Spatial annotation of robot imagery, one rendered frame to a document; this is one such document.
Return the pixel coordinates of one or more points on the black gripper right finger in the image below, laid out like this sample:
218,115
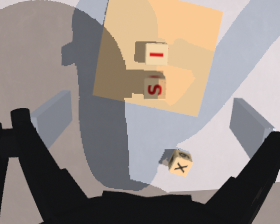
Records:
240,199

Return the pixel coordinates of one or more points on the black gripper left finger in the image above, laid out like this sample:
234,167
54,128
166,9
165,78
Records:
51,187

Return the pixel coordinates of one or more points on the peach flat mat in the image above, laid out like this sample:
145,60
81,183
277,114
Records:
191,32

